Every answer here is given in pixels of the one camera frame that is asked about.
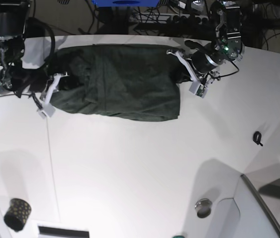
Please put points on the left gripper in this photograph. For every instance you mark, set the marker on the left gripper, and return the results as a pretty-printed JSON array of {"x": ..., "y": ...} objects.
[{"x": 200, "y": 66}]

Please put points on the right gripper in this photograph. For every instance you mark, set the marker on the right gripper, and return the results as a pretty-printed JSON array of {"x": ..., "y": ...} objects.
[{"x": 18, "y": 81}]

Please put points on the dark green t-shirt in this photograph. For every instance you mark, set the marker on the dark green t-shirt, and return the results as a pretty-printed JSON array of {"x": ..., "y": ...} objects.
[{"x": 135, "y": 82}]

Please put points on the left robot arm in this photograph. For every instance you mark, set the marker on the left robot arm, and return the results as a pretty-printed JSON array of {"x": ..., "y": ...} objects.
[{"x": 225, "y": 25}]

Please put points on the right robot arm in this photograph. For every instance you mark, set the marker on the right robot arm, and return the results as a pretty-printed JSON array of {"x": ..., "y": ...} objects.
[{"x": 15, "y": 26}]

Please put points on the white power strip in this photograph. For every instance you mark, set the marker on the white power strip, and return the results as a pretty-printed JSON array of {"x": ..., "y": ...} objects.
[{"x": 167, "y": 18}]

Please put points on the small black clip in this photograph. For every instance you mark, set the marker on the small black clip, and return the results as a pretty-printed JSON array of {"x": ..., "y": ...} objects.
[{"x": 257, "y": 137}]

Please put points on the blue bin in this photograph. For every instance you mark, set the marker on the blue bin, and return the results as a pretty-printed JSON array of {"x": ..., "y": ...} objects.
[{"x": 126, "y": 3}]

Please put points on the black patterned cup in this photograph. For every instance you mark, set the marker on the black patterned cup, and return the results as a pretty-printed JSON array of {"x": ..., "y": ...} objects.
[{"x": 17, "y": 214}]

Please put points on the round metal table grommet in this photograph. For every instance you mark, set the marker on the round metal table grommet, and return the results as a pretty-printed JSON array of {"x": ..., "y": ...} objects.
[{"x": 203, "y": 208}]

